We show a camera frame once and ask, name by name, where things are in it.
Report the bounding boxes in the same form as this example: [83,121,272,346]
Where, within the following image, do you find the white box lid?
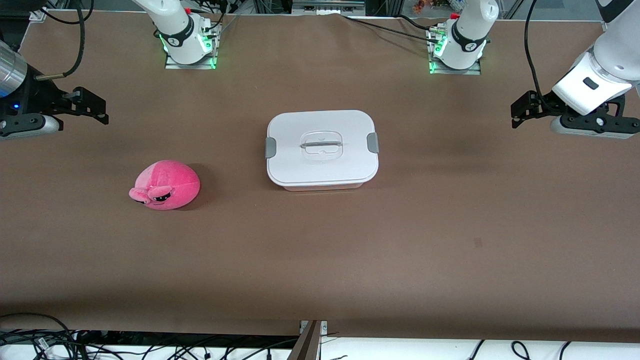
[264,110,380,187]

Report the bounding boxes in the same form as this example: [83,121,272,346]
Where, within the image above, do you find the short black table cable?
[395,14,437,33]

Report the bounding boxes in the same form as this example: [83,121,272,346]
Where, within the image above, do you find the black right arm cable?
[34,0,96,82]

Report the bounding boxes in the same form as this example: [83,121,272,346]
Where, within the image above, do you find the pink plastic box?
[279,180,367,192]

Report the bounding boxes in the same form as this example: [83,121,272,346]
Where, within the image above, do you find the black cable tangle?
[0,327,301,360]

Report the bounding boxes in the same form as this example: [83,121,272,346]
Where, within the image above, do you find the black looped cable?
[0,312,77,351]

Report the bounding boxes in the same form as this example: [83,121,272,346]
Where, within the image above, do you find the aluminium frame bar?
[291,0,367,17]

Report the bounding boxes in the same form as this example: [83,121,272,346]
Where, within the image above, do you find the pink plush toy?
[128,160,202,211]

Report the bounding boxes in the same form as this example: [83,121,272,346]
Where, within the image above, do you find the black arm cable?
[34,0,96,82]
[523,0,557,110]

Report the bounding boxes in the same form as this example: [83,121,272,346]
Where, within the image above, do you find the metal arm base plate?
[429,24,482,76]
[165,20,222,71]

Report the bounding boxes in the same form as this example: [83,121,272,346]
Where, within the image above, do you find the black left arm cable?
[523,0,557,110]

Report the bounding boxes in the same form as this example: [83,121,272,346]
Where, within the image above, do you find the brown table cover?
[0,10,640,343]

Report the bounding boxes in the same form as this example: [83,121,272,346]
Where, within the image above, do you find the black base cable bundle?
[190,0,242,38]

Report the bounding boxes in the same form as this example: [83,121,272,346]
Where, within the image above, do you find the colourful background items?
[412,0,451,14]

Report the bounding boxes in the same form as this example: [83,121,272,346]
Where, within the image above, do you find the brown wooden post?
[287,320,323,360]

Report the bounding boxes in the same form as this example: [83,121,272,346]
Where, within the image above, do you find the long black table cable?
[341,14,438,42]

